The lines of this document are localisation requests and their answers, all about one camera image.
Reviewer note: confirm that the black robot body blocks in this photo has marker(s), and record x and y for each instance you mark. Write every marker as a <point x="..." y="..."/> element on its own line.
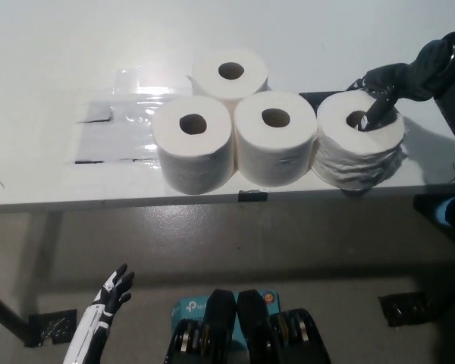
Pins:
<point x="250" y="333"/>

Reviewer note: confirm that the crinkled white toilet paper roll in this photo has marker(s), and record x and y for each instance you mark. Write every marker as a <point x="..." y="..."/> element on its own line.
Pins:
<point x="349" y="159"/>

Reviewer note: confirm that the grey table leg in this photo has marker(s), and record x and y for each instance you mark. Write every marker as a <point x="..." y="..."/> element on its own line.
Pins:
<point x="51" y="246"/>

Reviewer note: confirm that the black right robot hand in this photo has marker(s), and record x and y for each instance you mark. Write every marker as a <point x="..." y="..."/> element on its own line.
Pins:
<point x="413" y="79"/>

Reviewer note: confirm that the black tape patch on table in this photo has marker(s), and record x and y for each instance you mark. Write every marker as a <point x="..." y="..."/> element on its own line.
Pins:
<point x="314" y="95"/>

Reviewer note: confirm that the black floor tape patch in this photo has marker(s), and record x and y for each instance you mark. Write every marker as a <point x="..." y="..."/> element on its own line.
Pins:
<point x="53" y="328"/>
<point x="400" y="311"/>

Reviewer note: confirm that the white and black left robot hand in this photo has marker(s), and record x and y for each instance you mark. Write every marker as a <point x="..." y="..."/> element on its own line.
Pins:
<point x="98" y="318"/>

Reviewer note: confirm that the teal router box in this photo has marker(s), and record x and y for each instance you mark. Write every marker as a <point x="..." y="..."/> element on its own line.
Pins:
<point x="189" y="307"/>

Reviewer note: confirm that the smooth white toilet paper roll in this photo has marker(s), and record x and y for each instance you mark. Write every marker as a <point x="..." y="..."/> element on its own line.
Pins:
<point x="273" y="159"/>
<point x="193" y="163"/>
<point x="212" y="81"/>

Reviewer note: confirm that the small black tape strip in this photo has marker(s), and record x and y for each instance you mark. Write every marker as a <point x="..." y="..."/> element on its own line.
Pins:
<point x="252" y="195"/>

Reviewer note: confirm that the glossy clear tape patch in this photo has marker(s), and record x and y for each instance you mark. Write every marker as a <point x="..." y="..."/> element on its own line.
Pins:
<point x="110" y="140"/>

